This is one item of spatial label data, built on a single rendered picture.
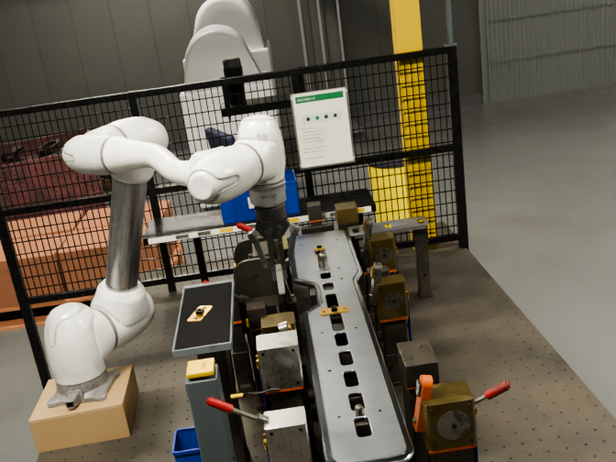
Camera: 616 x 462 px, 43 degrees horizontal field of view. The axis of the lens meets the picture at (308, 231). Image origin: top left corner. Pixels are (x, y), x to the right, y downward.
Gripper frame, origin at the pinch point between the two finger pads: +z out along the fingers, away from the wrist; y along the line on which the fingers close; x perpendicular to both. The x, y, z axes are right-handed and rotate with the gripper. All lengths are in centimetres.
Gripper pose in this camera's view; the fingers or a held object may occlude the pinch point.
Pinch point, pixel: (280, 279)
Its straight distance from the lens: 194.5
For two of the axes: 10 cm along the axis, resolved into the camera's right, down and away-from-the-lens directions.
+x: -1.1, -3.5, 9.3
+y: 9.9, -1.5, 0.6
